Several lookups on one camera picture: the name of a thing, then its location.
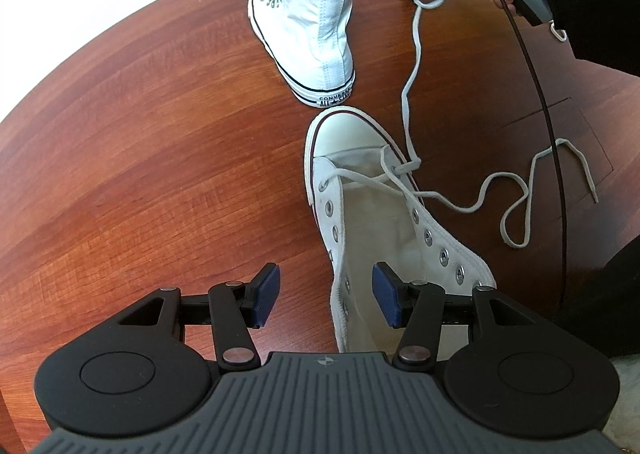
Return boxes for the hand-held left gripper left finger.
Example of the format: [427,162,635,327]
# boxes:
[117,263,281,369]

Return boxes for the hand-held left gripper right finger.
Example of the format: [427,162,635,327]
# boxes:
[372,261,536,369]

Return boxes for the white shoelace threaded through sneaker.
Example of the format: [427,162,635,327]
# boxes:
[314,0,601,250]

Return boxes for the cream high-top canvas sneaker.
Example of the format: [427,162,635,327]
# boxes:
[304,106,498,355]

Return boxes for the bright white high-top sneaker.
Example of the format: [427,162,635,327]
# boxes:
[247,0,357,109]

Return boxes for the black cable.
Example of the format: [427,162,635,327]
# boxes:
[467,0,571,310]

